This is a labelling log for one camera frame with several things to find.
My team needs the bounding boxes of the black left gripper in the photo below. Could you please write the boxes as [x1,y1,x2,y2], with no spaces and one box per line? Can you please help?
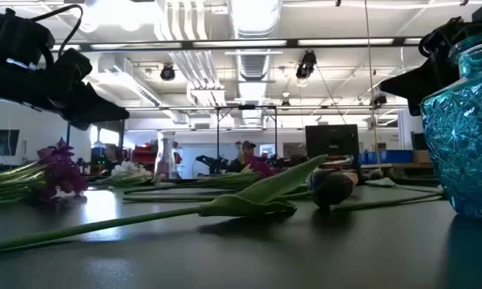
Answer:
[0,48,130,131]

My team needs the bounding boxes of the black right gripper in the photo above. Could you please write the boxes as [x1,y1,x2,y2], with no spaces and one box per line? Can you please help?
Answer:
[379,18,464,116]

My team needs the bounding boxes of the purple flower bunch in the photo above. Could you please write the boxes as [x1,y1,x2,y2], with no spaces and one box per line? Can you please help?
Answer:
[0,138,90,204]
[124,154,284,193]

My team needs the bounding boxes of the white flower bunch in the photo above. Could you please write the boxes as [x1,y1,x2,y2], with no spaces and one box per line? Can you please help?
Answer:
[88,160,153,189]

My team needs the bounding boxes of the dark purple tulip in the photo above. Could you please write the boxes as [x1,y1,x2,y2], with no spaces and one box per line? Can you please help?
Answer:
[0,154,356,256]

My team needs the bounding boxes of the blue cut-glass vase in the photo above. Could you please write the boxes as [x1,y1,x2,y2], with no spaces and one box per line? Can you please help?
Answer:
[419,30,482,221]

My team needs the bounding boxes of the clear glass vase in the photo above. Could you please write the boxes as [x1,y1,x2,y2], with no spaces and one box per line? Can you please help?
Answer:
[154,130,178,181]

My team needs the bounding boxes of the brown cardboard box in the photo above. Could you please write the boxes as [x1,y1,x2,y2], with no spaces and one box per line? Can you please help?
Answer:
[412,149,432,164]

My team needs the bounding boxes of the blue storage bin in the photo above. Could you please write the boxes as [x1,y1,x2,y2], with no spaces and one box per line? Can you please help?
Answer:
[360,150,414,165]

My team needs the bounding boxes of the red shelf cart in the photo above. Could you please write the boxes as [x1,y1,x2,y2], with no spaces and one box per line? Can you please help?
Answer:
[132,144,158,165]

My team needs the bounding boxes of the black monitor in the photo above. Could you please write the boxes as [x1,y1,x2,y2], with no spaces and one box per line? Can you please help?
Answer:
[304,124,360,160]

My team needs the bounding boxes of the person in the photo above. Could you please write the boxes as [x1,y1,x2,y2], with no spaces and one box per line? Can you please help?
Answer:
[239,140,258,166]

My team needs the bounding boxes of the black table mat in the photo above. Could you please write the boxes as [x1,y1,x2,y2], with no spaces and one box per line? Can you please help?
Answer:
[0,176,482,289]

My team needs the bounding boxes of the thin hanging cord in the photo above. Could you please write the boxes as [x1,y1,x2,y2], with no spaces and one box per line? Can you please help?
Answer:
[363,0,382,169]

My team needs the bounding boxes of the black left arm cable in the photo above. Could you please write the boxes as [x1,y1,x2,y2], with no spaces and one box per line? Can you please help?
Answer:
[30,3,84,57]

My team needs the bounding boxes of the black ceiling-hung camera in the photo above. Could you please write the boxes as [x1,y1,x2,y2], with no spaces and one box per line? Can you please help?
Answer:
[295,50,318,80]
[160,63,176,82]

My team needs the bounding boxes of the dark wall screen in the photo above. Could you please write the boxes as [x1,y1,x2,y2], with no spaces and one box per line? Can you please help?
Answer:
[0,128,20,157]

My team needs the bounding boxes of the black rig frame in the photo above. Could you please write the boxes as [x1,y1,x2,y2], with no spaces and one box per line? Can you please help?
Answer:
[50,36,424,51]

